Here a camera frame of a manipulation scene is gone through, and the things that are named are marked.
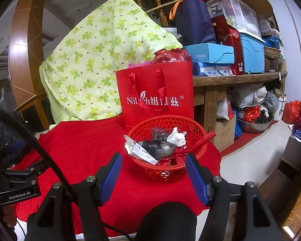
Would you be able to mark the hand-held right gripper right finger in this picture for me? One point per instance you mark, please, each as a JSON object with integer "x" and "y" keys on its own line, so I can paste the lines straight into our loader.
{"x": 197, "y": 180}

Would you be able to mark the white plastic bags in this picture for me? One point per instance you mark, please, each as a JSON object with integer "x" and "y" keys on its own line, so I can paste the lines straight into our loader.
{"x": 250, "y": 95}

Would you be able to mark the clear plastic storage box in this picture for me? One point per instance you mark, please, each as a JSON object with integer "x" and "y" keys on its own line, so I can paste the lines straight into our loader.
{"x": 240, "y": 12}

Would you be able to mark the white medicine box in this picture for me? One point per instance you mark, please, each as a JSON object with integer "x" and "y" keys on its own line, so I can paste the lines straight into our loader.
{"x": 140, "y": 152}

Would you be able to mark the crumpled red plastic bag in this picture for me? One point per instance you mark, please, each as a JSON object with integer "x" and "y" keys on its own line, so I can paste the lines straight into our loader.
{"x": 170, "y": 55}

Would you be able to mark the white red plastic bag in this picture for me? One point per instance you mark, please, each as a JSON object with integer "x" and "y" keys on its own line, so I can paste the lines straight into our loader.
{"x": 223, "y": 109}

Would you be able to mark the wooden stair railing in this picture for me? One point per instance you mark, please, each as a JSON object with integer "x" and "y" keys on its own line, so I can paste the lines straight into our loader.
{"x": 163, "y": 12}

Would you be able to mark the blue plastic storage bin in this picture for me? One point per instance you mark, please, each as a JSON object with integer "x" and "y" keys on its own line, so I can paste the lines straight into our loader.
{"x": 250, "y": 52}

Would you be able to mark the red paper gift bag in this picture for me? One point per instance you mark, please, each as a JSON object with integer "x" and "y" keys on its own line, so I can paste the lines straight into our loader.
{"x": 140, "y": 85}

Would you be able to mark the pink bag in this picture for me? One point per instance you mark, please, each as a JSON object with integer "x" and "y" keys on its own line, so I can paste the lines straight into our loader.
{"x": 140, "y": 64}

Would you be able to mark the woven basket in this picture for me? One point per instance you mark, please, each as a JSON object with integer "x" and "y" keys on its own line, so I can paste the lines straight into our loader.
{"x": 272, "y": 52}

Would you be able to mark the wooden table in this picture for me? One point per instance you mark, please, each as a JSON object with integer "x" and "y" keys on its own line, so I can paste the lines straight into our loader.
{"x": 240, "y": 77}

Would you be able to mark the red black plastic bag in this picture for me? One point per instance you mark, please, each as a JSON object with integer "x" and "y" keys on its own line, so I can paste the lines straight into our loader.
{"x": 250, "y": 113}

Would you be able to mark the light blue cardboard box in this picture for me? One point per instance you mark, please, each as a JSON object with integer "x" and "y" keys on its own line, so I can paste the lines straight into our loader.
{"x": 205, "y": 52}

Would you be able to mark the dark wooden furniture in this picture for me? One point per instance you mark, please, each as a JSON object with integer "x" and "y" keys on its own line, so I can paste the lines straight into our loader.
{"x": 291, "y": 153}

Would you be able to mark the black knit garment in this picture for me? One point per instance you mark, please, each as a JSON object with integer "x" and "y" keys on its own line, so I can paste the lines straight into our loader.
{"x": 2, "y": 133}

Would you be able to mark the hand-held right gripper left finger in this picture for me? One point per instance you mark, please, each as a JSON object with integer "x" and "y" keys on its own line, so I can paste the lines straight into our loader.
{"x": 112, "y": 178}

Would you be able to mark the green floral quilt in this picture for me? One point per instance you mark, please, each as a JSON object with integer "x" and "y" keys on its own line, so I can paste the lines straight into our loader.
{"x": 90, "y": 55}

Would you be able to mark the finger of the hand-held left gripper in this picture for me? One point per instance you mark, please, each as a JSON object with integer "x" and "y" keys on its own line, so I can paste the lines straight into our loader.
{"x": 27, "y": 170}
{"x": 15, "y": 146}

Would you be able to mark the white silver wrapper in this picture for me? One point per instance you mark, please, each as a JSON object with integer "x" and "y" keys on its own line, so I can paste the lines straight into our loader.
{"x": 176, "y": 138}

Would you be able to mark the red mesh basket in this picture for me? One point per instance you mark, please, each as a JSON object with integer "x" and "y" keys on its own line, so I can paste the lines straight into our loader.
{"x": 163, "y": 174}

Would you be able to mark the white bucket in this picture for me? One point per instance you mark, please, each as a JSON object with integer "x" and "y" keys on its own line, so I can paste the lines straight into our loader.
{"x": 281, "y": 108}

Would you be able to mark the blue white packet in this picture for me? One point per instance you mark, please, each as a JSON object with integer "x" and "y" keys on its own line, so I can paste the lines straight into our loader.
{"x": 208, "y": 70}

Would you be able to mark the steel basin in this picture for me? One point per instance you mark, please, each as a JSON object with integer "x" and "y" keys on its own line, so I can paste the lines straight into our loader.
{"x": 253, "y": 128}

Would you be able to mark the round wooden tabletop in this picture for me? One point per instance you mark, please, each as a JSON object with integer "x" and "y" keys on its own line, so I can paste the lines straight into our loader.
{"x": 255, "y": 0}

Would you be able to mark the red floor mat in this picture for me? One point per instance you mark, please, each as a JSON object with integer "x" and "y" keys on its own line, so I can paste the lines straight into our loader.
{"x": 245, "y": 138}

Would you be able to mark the wooden pillar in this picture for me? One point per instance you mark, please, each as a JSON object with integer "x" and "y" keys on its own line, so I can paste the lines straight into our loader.
{"x": 22, "y": 42}

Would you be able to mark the long red plastic bag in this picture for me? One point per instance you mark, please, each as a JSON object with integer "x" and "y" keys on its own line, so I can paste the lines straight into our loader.
{"x": 203, "y": 139}

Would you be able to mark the red blanket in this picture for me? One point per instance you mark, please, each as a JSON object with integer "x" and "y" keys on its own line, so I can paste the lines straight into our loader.
{"x": 77, "y": 150}

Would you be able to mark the tall red gift box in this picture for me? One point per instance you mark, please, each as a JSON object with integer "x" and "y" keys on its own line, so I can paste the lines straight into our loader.
{"x": 230, "y": 42}

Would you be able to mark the blue plastic bag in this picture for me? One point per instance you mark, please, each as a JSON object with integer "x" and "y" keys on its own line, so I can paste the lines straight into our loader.
{"x": 272, "y": 41}
{"x": 237, "y": 130}

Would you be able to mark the orange red plastic bag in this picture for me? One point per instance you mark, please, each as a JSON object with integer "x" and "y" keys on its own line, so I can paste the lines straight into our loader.
{"x": 291, "y": 113}

